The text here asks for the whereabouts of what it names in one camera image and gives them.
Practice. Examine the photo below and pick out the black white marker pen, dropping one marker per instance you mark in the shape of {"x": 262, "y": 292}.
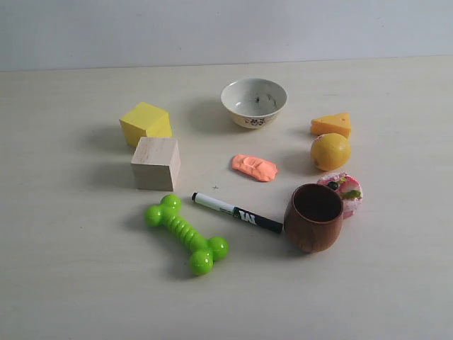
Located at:
{"x": 237, "y": 212}

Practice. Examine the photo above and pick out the orange cheese wedge toy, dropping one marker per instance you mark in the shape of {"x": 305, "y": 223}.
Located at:
{"x": 339, "y": 123}

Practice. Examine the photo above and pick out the brown wooden cup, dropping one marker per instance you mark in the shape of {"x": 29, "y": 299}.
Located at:
{"x": 314, "y": 217}

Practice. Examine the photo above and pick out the pink cake slice toy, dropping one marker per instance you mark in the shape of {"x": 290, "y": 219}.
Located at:
{"x": 347, "y": 187}

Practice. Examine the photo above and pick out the green bone dog toy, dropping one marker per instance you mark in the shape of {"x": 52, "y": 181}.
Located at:
{"x": 204, "y": 252}

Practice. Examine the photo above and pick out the yellow lemon toy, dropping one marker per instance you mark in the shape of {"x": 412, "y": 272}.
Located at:
{"x": 330, "y": 151}

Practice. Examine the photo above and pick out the yellow cube block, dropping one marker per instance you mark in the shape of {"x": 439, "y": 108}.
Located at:
{"x": 145, "y": 120}

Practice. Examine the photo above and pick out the white floral ceramic bowl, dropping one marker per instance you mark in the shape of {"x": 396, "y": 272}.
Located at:
{"x": 253, "y": 102}

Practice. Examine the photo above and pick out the orange clay lump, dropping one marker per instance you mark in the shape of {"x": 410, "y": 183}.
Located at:
{"x": 260, "y": 169}

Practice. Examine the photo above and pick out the plain wooden cube block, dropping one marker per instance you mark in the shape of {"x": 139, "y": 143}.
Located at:
{"x": 156, "y": 164}

